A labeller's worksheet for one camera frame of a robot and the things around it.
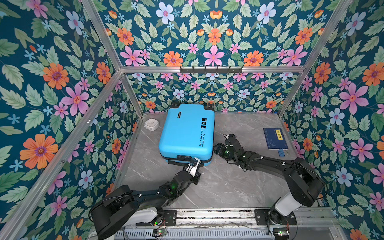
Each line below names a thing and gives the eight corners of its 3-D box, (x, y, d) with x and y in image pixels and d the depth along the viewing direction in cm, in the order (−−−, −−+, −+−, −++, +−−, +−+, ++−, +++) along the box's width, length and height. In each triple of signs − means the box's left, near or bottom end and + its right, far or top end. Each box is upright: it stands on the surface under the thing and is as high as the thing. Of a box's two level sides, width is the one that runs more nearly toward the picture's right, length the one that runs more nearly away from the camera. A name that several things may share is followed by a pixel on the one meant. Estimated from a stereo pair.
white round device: (144, 131, 111) (142, 128, 108) (147, 122, 117) (146, 118, 114) (157, 131, 111) (156, 128, 108) (159, 122, 117) (158, 118, 114)
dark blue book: (268, 150, 101) (269, 148, 100) (262, 129, 113) (263, 127, 111) (288, 150, 101) (290, 148, 100) (280, 129, 113) (281, 127, 111)
